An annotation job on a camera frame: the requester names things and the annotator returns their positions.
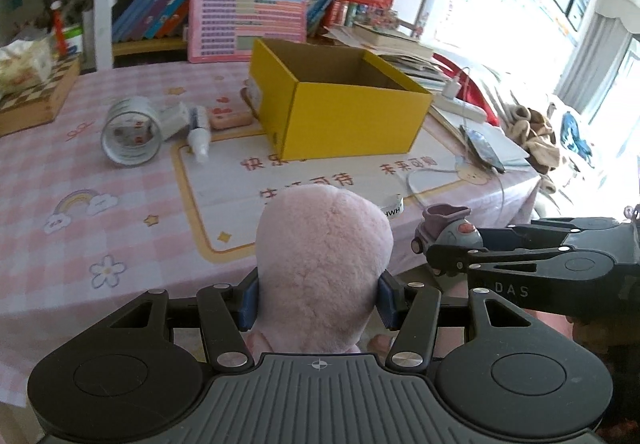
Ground pink plush pig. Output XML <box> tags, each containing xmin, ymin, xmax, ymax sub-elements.
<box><xmin>246</xmin><ymin>185</ymin><xmax>394</xmax><ymax>358</ymax></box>

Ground pink eraser case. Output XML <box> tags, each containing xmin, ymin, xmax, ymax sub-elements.
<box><xmin>208</xmin><ymin>109</ymin><xmax>254</xmax><ymax>131</ymax></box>

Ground white wall charger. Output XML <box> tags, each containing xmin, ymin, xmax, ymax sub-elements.
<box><xmin>442</xmin><ymin>78</ymin><xmax>461</xmax><ymax>99</ymax></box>

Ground clear tape roll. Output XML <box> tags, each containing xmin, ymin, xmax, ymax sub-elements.
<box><xmin>101</xmin><ymin>96</ymin><xmax>163</xmax><ymax>167</ymax></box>

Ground smartphone on table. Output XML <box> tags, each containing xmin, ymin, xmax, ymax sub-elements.
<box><xmin>462</xmin><ymin>127</ymin><xmax>506</xmax><ymax>174</ymax></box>

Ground white charging cable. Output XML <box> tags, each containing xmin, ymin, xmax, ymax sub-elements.
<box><xmin>406</xmin><ymin>65</ymin><xmax>507</xmax><ymax>225</ymax></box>

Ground wooden chess box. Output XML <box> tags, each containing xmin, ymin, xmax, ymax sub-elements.
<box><xmin>0</xmin><ymin>57</ymin><xmax>81</xmax><ymax>137</ymax></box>

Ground row of blue books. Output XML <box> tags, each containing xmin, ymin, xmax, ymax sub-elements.
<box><xmin>112</xmin><ymin>0</ymin><xmax>187</xmax><ymax>43</ymax></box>

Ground grey toy car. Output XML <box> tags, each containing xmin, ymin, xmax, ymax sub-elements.
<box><xmin>411</xmin><ymin>203</ymin><xmax>483</xmax><ymax>254</ymax></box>

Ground floral tissue box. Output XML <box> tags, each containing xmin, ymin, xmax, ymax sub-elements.
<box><xmin>0</xmin><ymin>38</ymin><xmax>53</xmax><ymax>96</ymax></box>

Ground pink keyboard learning pad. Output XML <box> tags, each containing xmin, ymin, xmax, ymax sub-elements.
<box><xmin>186</xmin><ymin>0</ymin><xmax>307</xmax><ymax>63</ymax></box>

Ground yellow cardboard box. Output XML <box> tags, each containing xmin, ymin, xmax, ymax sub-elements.
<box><xmin>246</xmin><ymin>38</ymin><xmax>433</xmax><ymax>161</ymax></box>

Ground pink checkered tablecloth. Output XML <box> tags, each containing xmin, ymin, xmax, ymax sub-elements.
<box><xmin>1</xmin><ymin>62</ymin><xmax>539</xmax><ymax>407</ymax></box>

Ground stack of papers and books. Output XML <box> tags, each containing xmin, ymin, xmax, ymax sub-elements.
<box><xmin>324</xmin><ymin>23</ymin><xmax>450</xmax><ymax>92</ymax></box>

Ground brown plush toy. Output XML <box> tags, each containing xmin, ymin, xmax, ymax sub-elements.
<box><xmin>506</xmin><ymin>106</ymin><xmax>561</xmax><ymax>174</ymax></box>

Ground white power strip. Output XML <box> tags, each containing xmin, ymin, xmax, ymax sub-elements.
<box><xmin>433</xmin><ymin>94</ymin><xmax>487</xmax><ymax>123</ymax></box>

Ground white power adapter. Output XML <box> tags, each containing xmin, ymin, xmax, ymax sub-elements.
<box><xmin>160</xmin><ymin>102</ymin><xmax>190</xmax><ymax>141</ymax></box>

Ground red book set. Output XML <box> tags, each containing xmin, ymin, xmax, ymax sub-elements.
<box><xmin>321</xmin><ymin>0</ymin><xmax>394</xmax><ymax>29</ymax></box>

